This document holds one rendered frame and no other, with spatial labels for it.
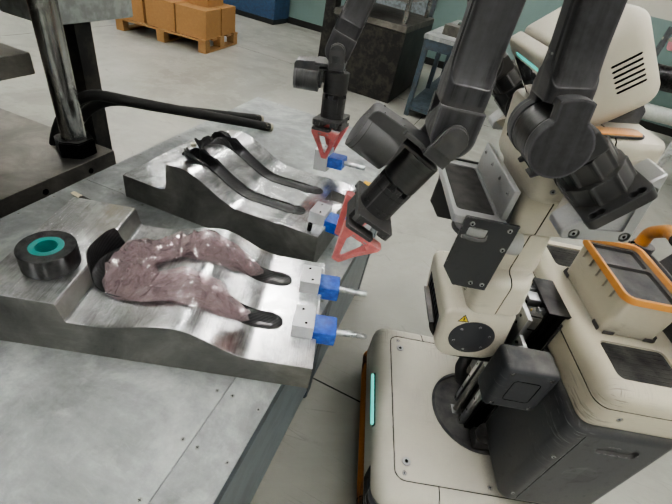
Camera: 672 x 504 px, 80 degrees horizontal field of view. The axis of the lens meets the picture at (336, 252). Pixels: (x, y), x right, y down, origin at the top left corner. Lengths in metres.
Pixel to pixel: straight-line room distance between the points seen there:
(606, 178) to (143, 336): 0.69
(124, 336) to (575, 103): 0.68
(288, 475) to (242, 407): 0.85
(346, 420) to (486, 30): 1.37
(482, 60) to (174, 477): 0.64
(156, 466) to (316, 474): 0.93
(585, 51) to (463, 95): 0.14
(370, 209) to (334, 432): 1.12
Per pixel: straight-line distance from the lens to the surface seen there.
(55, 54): 1.25
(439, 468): 1.32
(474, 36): 0.53
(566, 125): 0.56
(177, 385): 0.71
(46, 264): 0.72
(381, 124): 0.55
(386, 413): 1.34
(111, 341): 0.72
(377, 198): 0.59
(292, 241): 0.88
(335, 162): 1.04
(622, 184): 0.64
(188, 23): 5.62
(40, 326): 0.76
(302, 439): 1.56
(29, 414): 0.73
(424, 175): 0.57
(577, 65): 0.57
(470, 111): 0.54
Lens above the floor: 1.39
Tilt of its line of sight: 38 degrees down
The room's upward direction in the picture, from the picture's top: 13 degrees clockwise
